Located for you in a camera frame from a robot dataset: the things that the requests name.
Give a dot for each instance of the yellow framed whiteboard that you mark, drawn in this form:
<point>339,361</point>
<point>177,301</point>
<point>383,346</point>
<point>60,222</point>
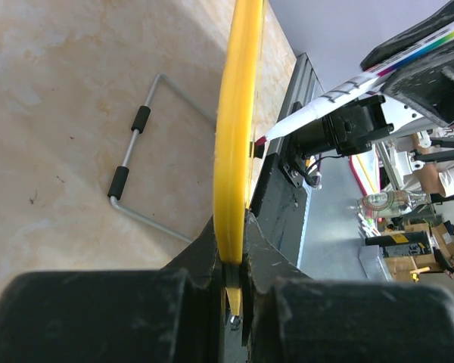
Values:
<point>234,149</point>

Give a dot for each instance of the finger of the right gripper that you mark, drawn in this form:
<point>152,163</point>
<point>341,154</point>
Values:
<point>427,85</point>
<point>403,40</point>

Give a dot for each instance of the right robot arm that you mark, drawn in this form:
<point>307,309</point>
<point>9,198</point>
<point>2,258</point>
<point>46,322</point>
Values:
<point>349,130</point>

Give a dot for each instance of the white marker purple cap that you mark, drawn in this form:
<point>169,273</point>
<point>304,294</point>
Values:
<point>358,85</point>

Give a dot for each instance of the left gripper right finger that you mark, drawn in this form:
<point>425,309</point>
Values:
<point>298,319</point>

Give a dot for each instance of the cardboard boxes background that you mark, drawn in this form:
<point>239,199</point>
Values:
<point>411,268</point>

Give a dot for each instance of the clear glass bottle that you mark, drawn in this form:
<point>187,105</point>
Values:
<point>391,203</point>

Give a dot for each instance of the black cylinder can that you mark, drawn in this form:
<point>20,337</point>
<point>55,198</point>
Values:
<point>402,244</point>

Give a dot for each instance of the person in white shirt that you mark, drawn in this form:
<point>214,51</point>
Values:
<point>433,178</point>

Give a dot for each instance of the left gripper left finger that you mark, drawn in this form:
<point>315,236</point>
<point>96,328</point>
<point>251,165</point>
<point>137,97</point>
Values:
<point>173,314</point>

